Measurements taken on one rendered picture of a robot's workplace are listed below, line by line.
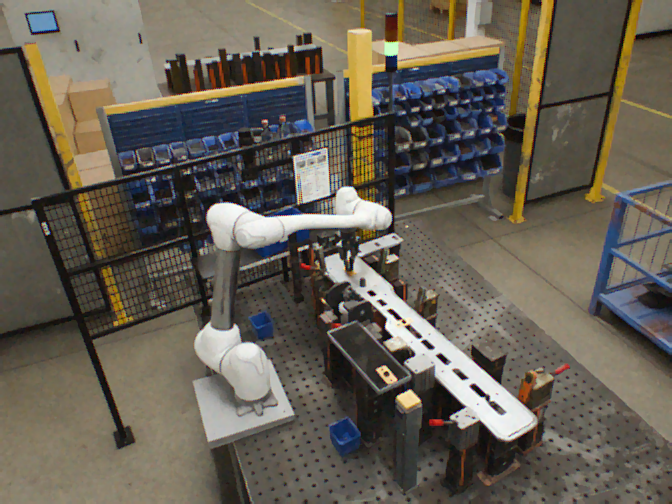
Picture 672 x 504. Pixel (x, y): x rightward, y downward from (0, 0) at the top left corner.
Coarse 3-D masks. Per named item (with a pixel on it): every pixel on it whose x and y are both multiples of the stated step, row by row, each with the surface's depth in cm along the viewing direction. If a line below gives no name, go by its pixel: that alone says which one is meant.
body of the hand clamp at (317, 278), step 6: (312, 276) 274; (318, 276) 273; (312, 282) 276; (318, 282) 272; (324, 282) 273; (318, 288) 273; (324, 288) 275; (318, 294) 275; (318, 300) 279; (318, 306) 282; (324, 306) 281; (318, 312) 284; (318, 318) 286; (318, 324) 289; (318, 330) 291
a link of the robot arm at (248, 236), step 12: (240, 216) 221; (252, 216) 221; (240, 228) 215; (252, 228) 215; (264, 228) 217; (276, 228) 221; (240, 240) 215; (252, 240) 215; (264, 240) 218; (276, 240) 223
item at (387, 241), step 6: (390, 234) 314; (372, 240) 309; (378, 240) 309; (384, 240) 309; (390, 240) 308; (396, 240) 308; (402, 240) 308; (360, 246) 304; (366, 246) 304; (372, 246) 304; (378, 246) 304; (384, 246) 303; (390, 246) 304; (366, 252) 299; (372, 252) 299
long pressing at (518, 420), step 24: (336, 264) 290; (360, 264) 290; (360, 288) 272; (384, 288) 271; (384, 312) 255; (408, 312) 255; (408, 336) 241; (432, 336) 240; (456, 360) 227; (456, 384) 216; (480, 384) 216; (480, 408) 206; (504, 408) 205; (504, 432) 196
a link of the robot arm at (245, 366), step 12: (240, 348) 236; (252, 348) 237; (228, 360) 238; (240, 360) 232; (252, 360) 233; (264, 360) 237; (228, 372) 238; (240, 372) 232; (252, 372) 233; (264, 372) 237; (240, 384) 236; (252, 384) 235; (264, 384) 239; (240, 396) 241; (252, 396) 239
